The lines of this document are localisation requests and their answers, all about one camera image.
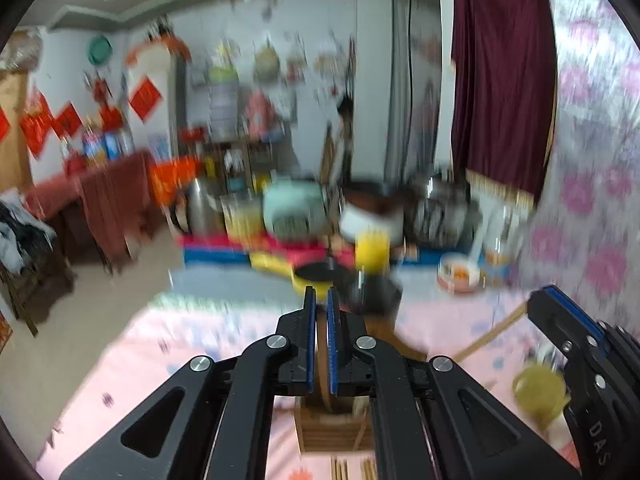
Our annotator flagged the steel electric kettle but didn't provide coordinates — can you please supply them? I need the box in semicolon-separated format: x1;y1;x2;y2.
171;177;224;237

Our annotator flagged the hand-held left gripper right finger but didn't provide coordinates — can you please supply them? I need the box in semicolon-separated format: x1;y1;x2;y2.
327;286;582;480

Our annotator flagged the white refrigerator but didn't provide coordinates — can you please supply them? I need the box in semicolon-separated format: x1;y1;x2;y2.
124;39;192;162

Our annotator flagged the black steel pressure cooker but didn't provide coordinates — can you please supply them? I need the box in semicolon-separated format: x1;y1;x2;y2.
404;174;472;250

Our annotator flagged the soy sauce bottle yellow cap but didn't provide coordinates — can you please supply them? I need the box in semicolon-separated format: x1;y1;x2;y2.
344;229;405;322

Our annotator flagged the pink thermos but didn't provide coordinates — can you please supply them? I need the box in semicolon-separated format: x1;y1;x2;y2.
244;89;277;137

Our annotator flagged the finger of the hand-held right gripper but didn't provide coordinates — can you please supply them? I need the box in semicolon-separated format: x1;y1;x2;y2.
527;285;609;362

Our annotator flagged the table with red cloth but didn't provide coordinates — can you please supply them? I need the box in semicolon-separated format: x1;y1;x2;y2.
24;151;157;275

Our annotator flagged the red gift box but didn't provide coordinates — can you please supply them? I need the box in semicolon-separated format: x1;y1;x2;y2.
149;157;205;207

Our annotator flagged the clear oil bottle yellow label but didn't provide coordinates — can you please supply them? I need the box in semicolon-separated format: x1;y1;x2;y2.
481;204;525;287

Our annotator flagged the wooden chopstick holder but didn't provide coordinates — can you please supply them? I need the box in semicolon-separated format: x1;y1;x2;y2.
294;310;401;455

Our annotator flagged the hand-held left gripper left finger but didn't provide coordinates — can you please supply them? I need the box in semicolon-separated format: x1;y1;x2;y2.
59;286;317;480

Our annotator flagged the steel pot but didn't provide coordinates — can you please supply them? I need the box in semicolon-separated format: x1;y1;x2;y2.
220;189;264;242

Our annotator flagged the large cooking oil bottle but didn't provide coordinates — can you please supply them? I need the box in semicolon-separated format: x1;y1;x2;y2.
81;124;109;167

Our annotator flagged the red diamond paper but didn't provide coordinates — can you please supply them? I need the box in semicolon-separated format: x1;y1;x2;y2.
128;75;164;123

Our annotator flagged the green plate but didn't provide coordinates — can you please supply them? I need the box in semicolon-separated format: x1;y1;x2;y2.
88;35;114;66

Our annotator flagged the yellow frying pan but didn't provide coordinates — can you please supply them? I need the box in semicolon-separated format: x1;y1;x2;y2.
249;251;353;297

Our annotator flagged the light green rice cooker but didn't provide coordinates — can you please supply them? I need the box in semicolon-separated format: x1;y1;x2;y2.
262;182;327;242

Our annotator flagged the floral foil sheet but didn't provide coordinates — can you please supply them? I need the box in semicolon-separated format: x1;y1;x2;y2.
515;0;640;361

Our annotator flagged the olive green toy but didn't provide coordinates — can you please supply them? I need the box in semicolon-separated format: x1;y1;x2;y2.
513;364;572;420

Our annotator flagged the dark red curtain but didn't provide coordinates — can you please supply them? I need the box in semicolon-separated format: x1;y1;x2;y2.
449;0;559;207

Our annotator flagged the red and white bowl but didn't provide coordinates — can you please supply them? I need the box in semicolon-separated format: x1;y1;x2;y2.
436;252;484;294

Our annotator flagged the stacked steel lunch container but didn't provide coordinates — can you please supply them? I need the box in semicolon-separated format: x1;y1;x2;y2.
206;66;239;142

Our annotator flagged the pink printed blanket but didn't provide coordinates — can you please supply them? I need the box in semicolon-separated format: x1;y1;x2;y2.
36;280;606;480

